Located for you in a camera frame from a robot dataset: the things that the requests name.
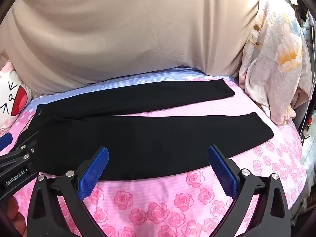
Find cartoon face pillow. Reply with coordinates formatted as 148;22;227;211
0;60;31;132

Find beige curtain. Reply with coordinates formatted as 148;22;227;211
0;0;275;97

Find pale floral fleece blanket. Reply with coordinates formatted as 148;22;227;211
238;0;313;127

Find person's left hand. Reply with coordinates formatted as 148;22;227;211
5;196;27;230

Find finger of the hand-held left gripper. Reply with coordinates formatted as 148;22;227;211
7;131;41;165
0;133;13;151

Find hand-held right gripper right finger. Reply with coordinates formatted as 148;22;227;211
207;145;291;237

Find pink floral bedsheet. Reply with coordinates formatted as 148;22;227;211
0;65;309;237

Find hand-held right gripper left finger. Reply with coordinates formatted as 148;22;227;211
27;146;109;237

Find black pants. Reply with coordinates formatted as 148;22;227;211
30;78;274;181

